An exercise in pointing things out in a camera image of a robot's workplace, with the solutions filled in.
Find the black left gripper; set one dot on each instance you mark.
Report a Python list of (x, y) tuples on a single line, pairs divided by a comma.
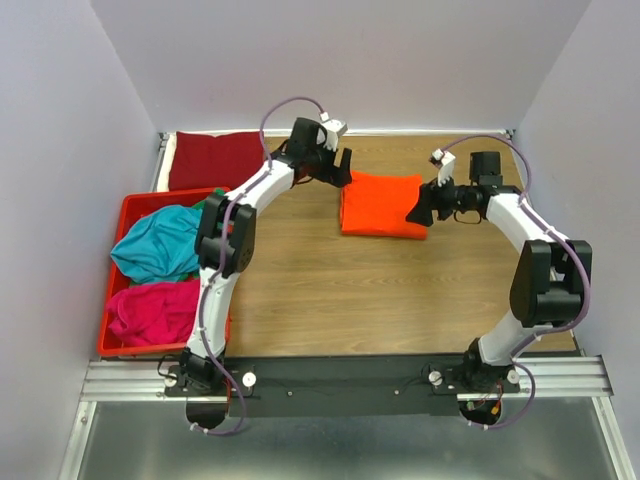
[(333, 175)]

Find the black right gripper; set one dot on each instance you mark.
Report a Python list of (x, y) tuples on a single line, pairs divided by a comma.
[(430, 198)]

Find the orange t-shirt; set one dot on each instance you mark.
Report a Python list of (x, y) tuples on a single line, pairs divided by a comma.
[(375, 205)]

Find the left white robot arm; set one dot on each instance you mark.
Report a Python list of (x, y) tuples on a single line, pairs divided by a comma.
[(225, 240)]

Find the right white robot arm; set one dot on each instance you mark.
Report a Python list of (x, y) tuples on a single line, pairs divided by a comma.
[(550, 287)]

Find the folded dark red t-shirt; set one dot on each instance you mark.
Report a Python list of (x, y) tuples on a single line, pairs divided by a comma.
[(215, 161)]

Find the green t-shirt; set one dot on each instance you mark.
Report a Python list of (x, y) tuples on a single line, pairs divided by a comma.
[(198, 206)]

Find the teal blue t-shirt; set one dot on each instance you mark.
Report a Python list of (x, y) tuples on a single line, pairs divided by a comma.
[(159, 247)]

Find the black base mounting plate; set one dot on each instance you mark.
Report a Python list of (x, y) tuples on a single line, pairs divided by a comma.
[(340, 386)]

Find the red plastic crate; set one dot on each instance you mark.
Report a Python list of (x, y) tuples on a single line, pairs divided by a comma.
[(134, 207)]

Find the magenta pink t-shirt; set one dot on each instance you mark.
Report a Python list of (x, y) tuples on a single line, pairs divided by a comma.
[(154, 314)]

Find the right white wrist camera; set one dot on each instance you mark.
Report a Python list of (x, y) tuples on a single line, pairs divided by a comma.
[(444, 161)]

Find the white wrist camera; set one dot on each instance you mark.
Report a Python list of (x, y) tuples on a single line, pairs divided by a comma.
[(444, 161), (331, 130)]

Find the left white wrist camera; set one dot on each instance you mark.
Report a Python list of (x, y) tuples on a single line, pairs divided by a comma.
[(331, 130)]

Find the grey aluminium frame rail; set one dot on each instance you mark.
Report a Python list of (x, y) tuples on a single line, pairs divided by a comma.
[(157, 179)]

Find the front aluminium extrusion rail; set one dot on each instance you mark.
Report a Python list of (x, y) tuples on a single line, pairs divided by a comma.
[(555, 377)]

